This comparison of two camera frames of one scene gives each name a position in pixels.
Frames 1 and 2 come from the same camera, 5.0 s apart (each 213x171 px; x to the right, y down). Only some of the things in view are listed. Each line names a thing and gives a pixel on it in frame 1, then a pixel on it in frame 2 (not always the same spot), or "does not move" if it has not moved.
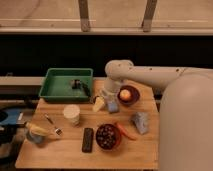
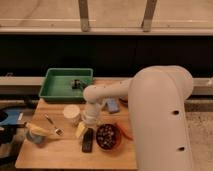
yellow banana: [37, 130] does not move
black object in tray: [77, 84] does not move
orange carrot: [125, 132] does not move
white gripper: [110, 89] → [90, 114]
